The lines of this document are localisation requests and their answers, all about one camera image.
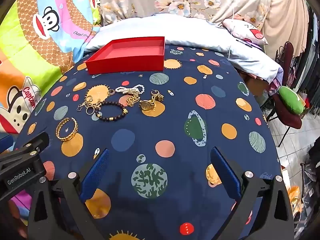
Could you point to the red shallow box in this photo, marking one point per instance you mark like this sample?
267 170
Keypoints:
130 55

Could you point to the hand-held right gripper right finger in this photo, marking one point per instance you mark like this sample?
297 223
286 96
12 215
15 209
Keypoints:
225 173

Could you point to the black metal chair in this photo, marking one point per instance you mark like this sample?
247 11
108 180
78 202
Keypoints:
287 55

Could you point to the white cartoon face pillow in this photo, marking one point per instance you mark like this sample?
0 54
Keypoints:
246 30

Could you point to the colourful cartoon monkey blanket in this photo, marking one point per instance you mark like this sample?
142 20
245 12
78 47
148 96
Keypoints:
42 30

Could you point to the navy planet print bedsheet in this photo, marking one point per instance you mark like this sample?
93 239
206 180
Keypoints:
190 100

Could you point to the orange plastic bag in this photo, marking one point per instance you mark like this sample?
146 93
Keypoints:
293 196

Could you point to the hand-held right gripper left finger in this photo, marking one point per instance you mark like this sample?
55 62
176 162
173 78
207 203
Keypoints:
96 171

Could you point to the gold wrist watch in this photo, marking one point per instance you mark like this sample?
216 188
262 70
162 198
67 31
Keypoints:
145 105

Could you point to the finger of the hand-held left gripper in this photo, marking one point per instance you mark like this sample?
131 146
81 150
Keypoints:
37 141

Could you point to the green cushion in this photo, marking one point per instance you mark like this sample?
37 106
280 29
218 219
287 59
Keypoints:
291 100

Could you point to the beige curtain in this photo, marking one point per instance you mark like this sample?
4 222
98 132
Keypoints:
285 12

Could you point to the hanging dark clothes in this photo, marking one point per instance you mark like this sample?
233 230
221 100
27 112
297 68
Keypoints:
312 55

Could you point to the dark red seat cushion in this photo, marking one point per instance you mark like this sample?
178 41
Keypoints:
287 118

